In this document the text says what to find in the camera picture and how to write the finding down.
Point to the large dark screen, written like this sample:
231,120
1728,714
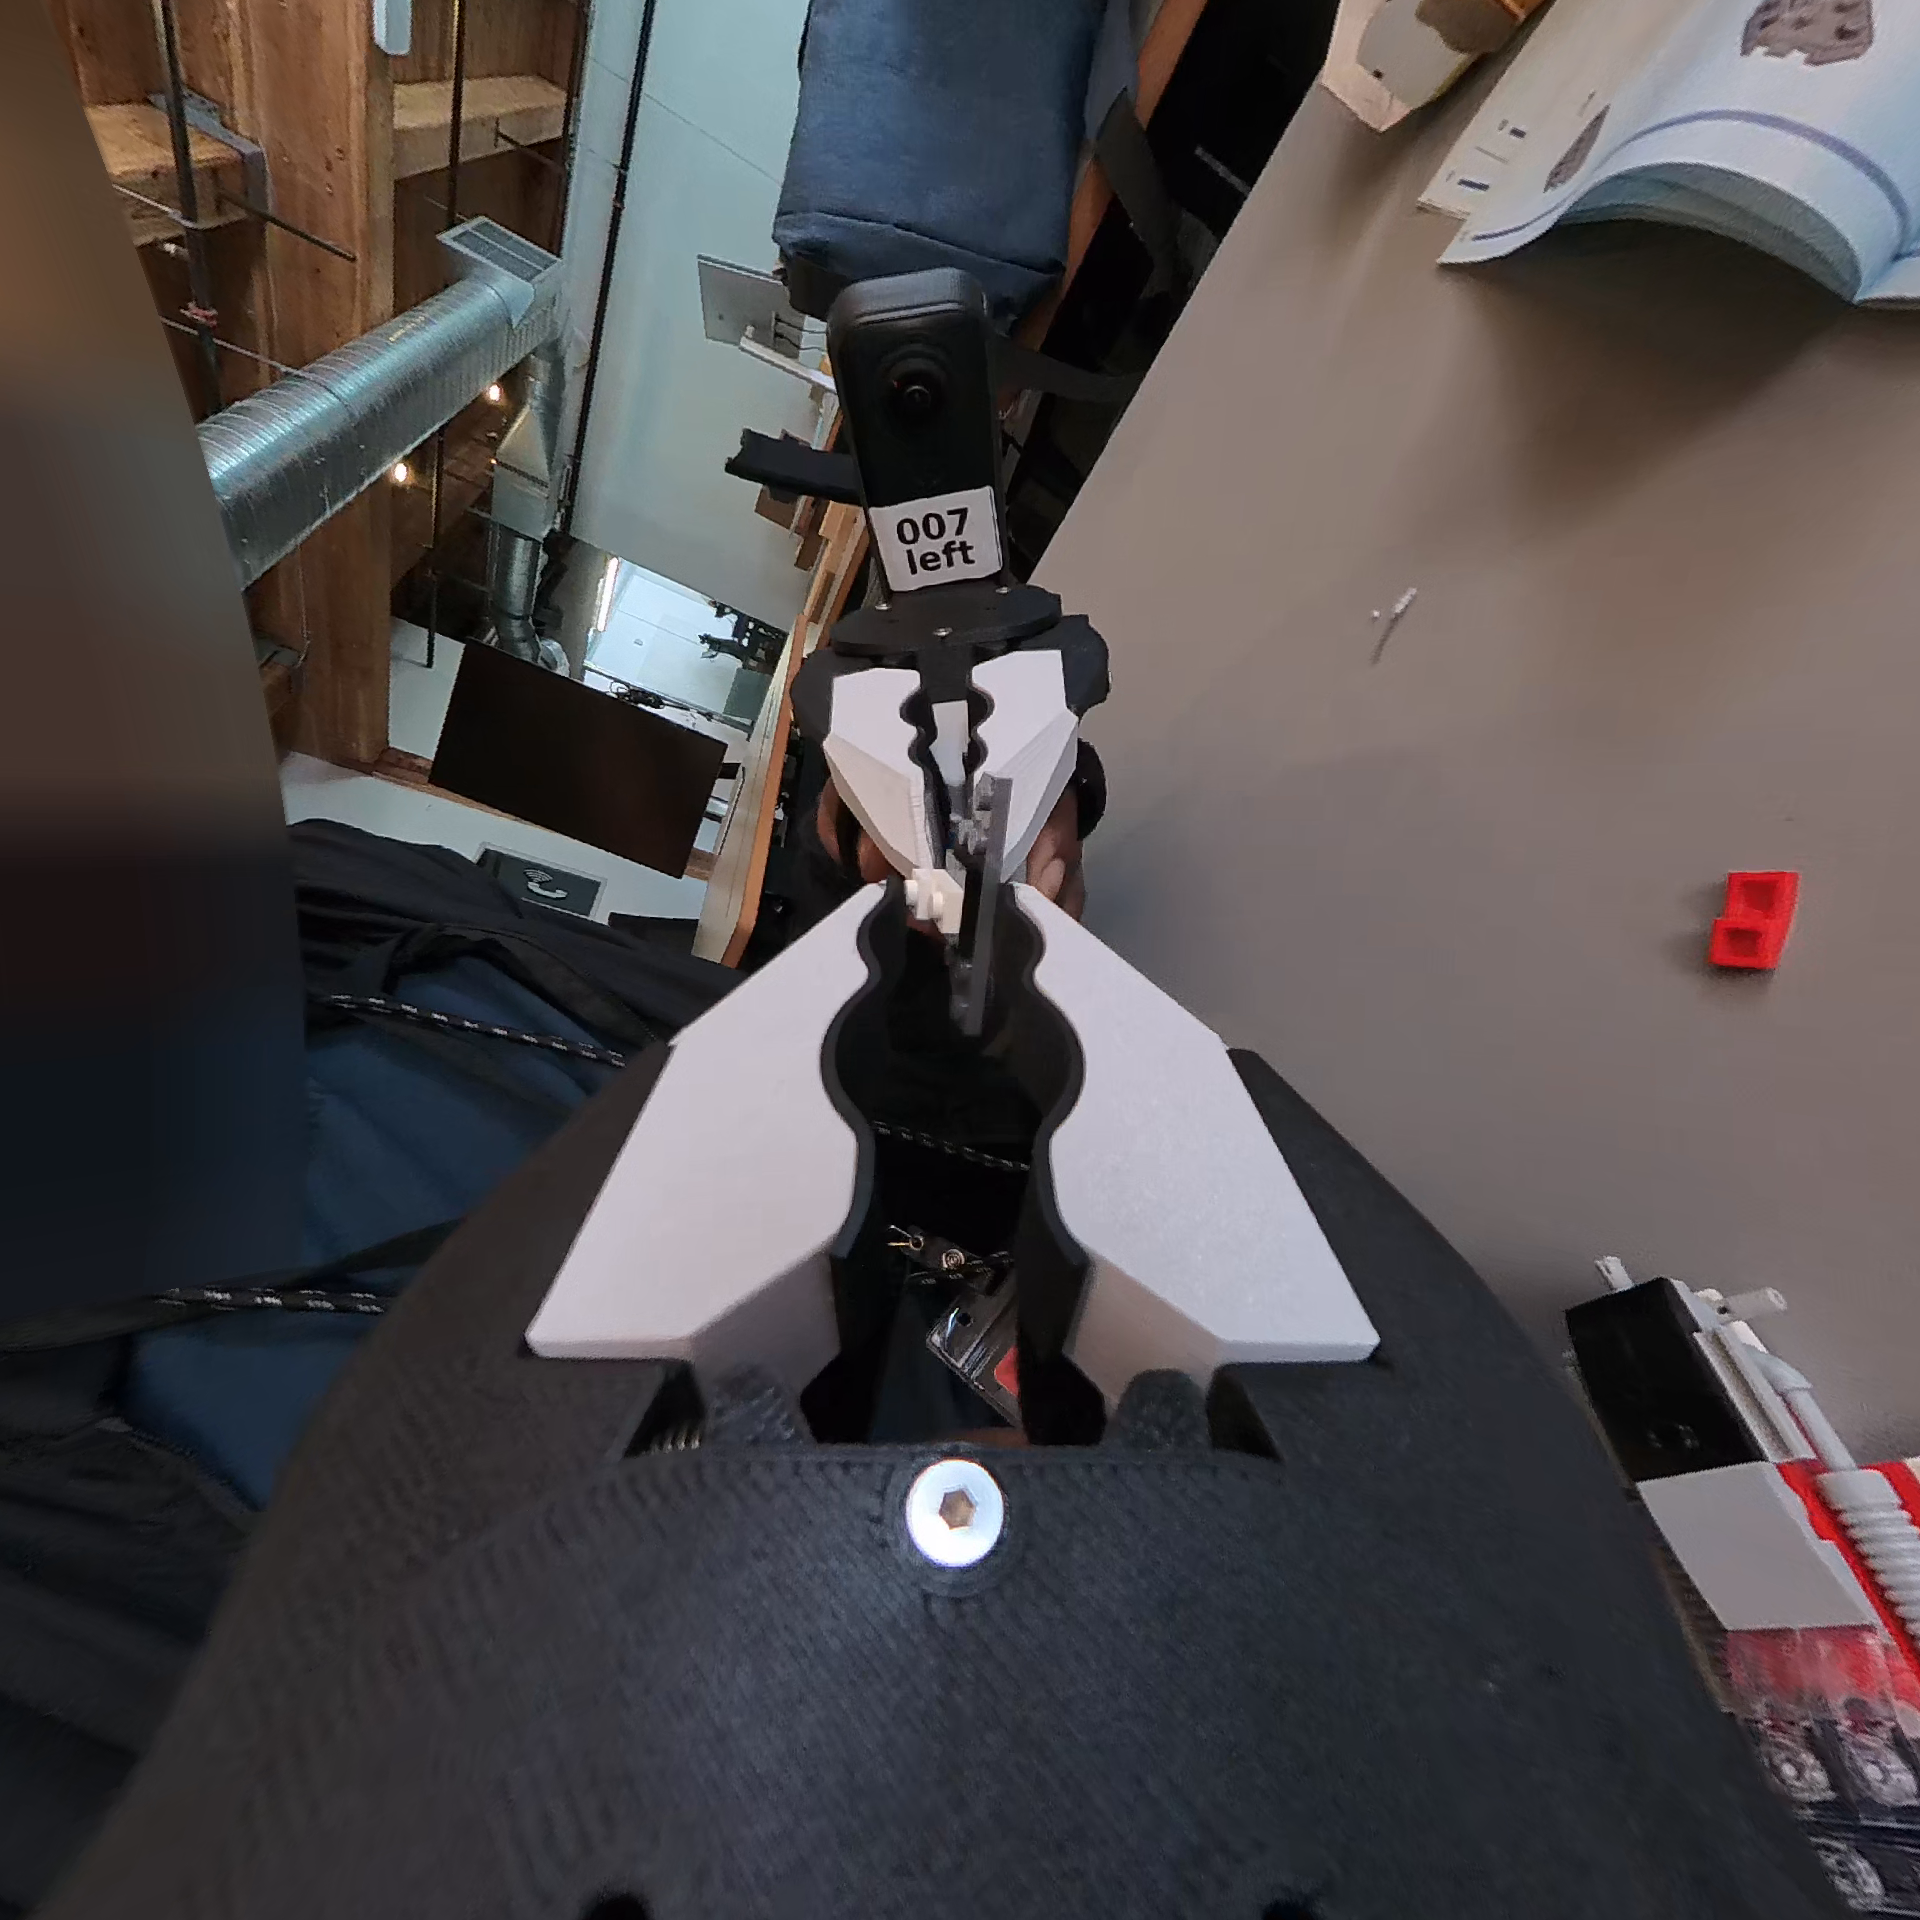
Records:
568,764

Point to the red white toy plane model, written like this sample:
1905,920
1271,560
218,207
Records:
1754,1530

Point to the person's black jacket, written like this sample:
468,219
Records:
420,900

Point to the dark grey wedge plate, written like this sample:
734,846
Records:
977,961

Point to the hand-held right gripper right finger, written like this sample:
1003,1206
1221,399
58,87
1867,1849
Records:
1200,1200

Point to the toy building instruction booklet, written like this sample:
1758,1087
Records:
1723,134

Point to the person's navy hoodie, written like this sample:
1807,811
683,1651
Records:
375,1141

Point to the silver ventilation duct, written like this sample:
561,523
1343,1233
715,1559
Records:
361,403

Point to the thin pale pin piece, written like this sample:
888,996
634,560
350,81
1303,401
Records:
1391,616

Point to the yellow toy set box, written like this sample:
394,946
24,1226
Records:
1423,53

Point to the tiny white stud brick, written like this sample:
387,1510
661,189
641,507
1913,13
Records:
928,900

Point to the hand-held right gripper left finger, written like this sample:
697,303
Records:
703,1200

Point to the navy fabric bag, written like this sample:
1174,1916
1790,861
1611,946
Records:
928,134

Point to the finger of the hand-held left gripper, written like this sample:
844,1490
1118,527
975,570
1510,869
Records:
877,764
1043,749

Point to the small red brick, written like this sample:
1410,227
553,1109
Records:
1751,924

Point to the person's left hand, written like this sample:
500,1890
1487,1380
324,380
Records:
1064,879

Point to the white computer monitor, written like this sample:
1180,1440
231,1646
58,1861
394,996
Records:
744,301

